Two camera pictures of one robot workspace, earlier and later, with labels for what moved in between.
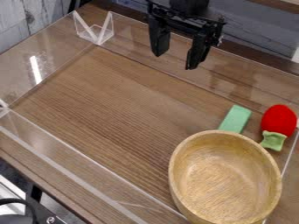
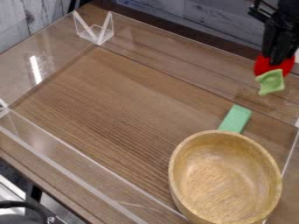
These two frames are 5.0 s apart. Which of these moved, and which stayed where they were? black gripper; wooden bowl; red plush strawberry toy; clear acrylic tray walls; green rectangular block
Moved: red plush strawberry toy; black gripper
Stayed: clear acrylic tray walls; wooden bowl; green rectangular block
